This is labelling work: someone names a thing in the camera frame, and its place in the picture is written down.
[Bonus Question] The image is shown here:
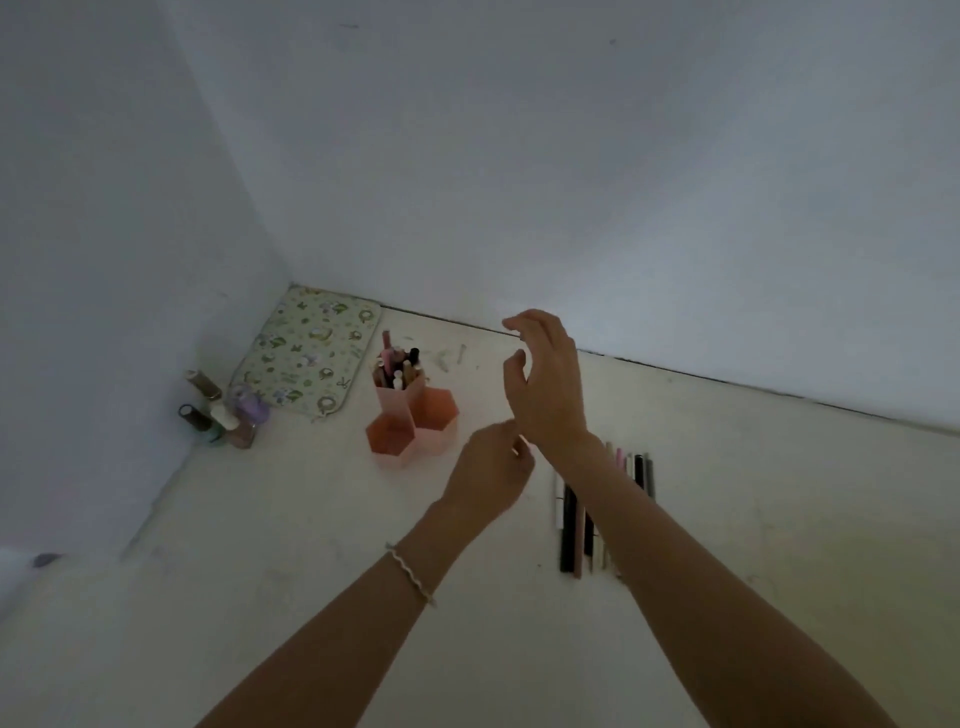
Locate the green patterned mat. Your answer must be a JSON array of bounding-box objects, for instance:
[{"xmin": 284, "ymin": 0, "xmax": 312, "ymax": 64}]
[{"xmin": 226, "ymin": 285, "xmax": 383, "ymax": 423}]

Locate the bunch of makeup pens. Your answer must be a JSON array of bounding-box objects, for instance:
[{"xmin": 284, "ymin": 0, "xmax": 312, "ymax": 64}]
[{"xmin": 373, "ymin": 330, "xmax": 426, "ymax": 393}]

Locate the brown cap bottle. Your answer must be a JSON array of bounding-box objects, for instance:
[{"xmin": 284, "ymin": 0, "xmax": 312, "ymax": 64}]
[{"xmin": 185, "ymin": 369, "xmax": 225, "ymax": 404}]

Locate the row of slim pens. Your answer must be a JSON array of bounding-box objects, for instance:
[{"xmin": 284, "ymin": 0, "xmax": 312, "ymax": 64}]
[{"xmin": 553, "ymin": 441, "xmax": 658, "ymax": 581}]

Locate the green bottle dark cap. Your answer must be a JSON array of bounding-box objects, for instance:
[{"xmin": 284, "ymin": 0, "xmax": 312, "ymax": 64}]
[{"xmin": 177, "ymin": 404, "xmax": 227, "ymax": 446}]

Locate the person's left forearm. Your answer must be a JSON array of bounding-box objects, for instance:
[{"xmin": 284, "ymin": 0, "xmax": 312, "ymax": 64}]
[{"xmin": 196, "ymin": 496, "xmax": 483, "ymax": 728}]

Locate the white beaded bracelet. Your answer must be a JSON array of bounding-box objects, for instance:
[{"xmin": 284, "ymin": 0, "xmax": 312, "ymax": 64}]
[{"xmin": 384, "ymin": 542, "xmax": 438, "ymax": 608}]

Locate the purple bottle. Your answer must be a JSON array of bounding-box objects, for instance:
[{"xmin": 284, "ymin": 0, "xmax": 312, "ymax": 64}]
[{"xmin": 228, "ymin": 383, "xmax": 270, "ymax": 426}]

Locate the person's right hand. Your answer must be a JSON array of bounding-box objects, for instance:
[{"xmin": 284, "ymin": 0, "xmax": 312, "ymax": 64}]
[{"xmin": 501, "ymin": 308, "xmax": 591, "ymax": 453}]

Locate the person's right forearm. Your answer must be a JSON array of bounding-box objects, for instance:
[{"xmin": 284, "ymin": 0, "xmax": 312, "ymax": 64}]
[{"xmin": 535, "ymin": 429, "xmax": 898, "ymax": 728}]

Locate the person's left hand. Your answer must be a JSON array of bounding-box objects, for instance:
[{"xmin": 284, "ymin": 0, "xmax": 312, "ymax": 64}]
[{"xmin": 438, "ymin": 420, "xmax": 537, "ymax": 528}]

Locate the pink hexagonal pen holder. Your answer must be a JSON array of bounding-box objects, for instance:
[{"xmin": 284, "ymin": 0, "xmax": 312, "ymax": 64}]
[{"xmin": 365, "ymin": 361, "xmax": 459, "ymax": 471}]

